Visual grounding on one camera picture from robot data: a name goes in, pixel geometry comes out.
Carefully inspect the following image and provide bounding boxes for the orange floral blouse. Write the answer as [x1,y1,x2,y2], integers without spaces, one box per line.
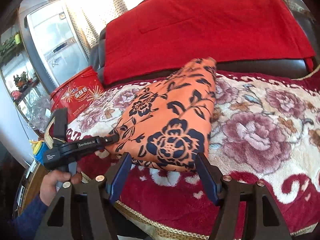
[105,57,216,172]

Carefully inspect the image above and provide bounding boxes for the dark blue sleeve forearm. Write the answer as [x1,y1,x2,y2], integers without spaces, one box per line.
[8,195,48,239]

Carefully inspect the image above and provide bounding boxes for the person left hand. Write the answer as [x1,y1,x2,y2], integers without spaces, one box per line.
[39,166,83,207]

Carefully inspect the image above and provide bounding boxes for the red snack gift box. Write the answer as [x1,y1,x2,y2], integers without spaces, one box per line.
[50,66,105,122]

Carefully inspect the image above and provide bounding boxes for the floral plush bed blanket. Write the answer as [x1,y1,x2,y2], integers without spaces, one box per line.
[65,70,320,240]

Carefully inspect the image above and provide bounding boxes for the silver refrigerator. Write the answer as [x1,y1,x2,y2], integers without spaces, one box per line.
[18,0,88,93]

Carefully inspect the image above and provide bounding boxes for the red quilted blanket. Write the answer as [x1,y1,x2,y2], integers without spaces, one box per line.
[103,0,316,85]

